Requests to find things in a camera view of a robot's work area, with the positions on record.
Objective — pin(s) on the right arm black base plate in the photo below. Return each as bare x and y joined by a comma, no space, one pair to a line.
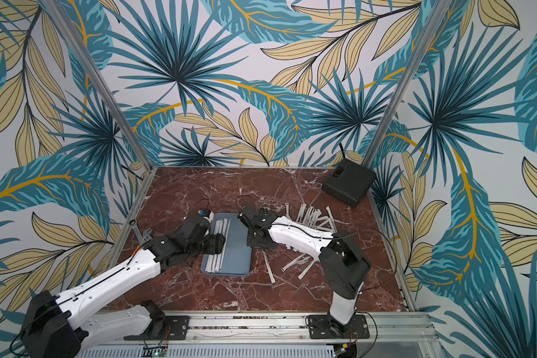
324,327

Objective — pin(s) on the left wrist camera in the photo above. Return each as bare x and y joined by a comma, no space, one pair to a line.
205,213

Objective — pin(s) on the aluminium frame post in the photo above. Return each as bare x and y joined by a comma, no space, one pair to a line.
416,57
62,20

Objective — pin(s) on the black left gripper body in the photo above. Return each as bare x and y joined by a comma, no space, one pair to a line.
194,248

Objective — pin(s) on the orange handled adjustable wrench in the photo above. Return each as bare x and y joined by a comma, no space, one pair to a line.
142,236

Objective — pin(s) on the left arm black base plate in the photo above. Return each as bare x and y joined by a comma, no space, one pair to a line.
167,328

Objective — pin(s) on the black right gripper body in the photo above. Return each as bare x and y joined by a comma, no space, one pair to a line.
253,230

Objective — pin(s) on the left aluminium frame post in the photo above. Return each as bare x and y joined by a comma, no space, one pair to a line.
62,20

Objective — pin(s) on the long white wrapped straw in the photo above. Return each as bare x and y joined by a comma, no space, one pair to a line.
268,267

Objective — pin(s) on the green circuit board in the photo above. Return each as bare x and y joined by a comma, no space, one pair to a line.
154,352

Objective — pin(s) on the blue plastic storage tray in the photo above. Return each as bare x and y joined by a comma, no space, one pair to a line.
237,258

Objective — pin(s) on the right aluminium frame post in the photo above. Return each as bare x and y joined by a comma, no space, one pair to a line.
416,57

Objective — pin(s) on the black box with antenna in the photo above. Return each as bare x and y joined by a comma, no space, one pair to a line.
349,182

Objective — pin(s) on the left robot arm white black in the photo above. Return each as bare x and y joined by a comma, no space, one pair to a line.
70,322

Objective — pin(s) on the aluminium front rail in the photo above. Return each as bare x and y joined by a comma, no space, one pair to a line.
273,334

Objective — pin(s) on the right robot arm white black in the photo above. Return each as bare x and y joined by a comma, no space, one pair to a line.
345,266

